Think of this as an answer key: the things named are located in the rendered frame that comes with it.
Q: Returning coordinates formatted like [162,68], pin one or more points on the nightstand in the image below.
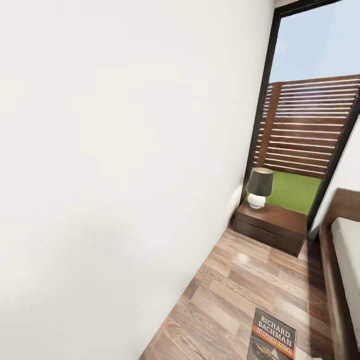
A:
[278,227]

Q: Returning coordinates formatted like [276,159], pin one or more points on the bed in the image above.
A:
[339,238]

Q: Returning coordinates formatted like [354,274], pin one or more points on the table lamp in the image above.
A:
[259,186]

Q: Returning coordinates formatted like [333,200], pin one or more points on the fixed window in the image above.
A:
[308,102]

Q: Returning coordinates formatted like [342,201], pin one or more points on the hardback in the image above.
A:
[271,339]

